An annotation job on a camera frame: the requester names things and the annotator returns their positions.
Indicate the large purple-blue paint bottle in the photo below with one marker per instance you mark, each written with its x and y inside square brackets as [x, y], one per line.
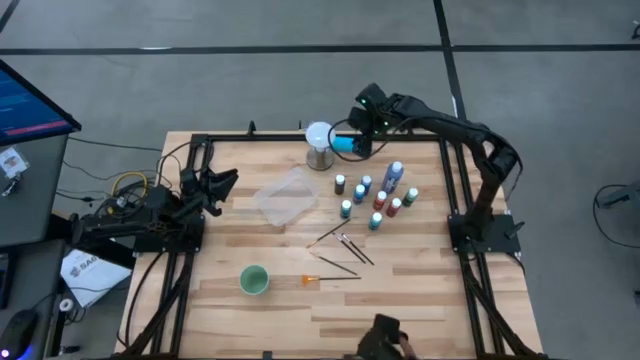
[392, 177]

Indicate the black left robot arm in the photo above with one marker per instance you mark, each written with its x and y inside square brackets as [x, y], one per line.
[170, 220]

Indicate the white tag card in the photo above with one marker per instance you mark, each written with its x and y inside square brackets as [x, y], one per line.
[12, 162]

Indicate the white mushroom lamp brass base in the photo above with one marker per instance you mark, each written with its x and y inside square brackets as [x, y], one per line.
[320, 135]

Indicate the small light blue paint bottle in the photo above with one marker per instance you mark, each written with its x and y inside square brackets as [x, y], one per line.
[359, 192]

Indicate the small red paint bottle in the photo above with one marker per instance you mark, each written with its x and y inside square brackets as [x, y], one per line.
[393, 208]
[379, 201]

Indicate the white tape roll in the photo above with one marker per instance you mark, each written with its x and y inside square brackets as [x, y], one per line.
[66, 305]

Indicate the black table-level camera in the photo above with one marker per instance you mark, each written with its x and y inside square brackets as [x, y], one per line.
[382, 335]

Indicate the small green paint bottle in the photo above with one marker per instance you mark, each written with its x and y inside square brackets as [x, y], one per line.
[410, 197]

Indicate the clear plastic container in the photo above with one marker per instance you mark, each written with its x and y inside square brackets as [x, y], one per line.
[287, 197]

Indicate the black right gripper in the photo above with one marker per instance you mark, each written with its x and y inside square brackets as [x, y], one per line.
[376, 107]

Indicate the grey desk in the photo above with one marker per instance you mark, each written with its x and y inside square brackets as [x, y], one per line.
[35, 200]

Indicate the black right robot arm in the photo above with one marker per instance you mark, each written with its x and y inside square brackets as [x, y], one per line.
[450, 125]

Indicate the orange bristle black paintbrush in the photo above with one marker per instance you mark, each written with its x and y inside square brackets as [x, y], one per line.
[306, 280]

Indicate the thin black paintbrush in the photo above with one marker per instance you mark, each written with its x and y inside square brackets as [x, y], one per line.
[358, 249]
[327, 234]
[333, 263]
[350, 248]

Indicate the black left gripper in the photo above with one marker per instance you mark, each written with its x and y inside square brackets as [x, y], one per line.
[205, 187]

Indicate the computer monitor blue screen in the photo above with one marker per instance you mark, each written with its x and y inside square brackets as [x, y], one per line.
[25, 110]

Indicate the light green cup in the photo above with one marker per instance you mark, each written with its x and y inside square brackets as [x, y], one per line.
[254, 281]

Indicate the black computer mouse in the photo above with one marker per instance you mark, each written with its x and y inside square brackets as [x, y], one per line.
[20, 332]

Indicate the small dark blue paint bottle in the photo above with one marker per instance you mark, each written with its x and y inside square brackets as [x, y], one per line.
[367, 181]

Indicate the small teal paint bottle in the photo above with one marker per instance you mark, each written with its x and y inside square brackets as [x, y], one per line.
[345, 209]
[375, 221]

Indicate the white printed paper sheet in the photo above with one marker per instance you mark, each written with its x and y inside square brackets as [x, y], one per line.
[92, 275]

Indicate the small black paint bottle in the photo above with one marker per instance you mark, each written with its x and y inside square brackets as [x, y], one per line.
[340, 187]

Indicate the black aluminium table frame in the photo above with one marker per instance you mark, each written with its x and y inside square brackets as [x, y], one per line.
[451, 175]

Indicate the large teal paint bottle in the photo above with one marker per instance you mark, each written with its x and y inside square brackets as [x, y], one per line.
[344, 144]

